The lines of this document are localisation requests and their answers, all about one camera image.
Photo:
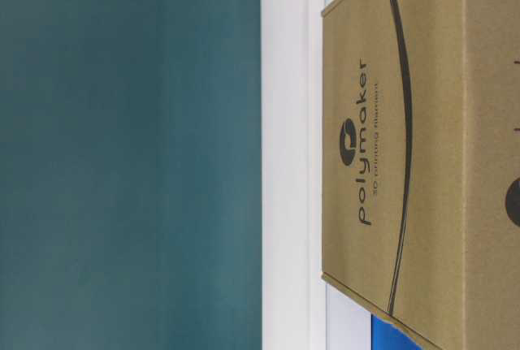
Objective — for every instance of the white stand platform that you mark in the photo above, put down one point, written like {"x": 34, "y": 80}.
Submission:
{"x": 299, "y": 310}

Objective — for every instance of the blue table cloth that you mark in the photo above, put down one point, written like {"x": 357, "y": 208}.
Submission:
{"x": 384, "y": 336}

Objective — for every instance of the brown polymaker cardboard box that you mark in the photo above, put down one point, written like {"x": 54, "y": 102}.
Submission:
{"x": 420, "y": 195}

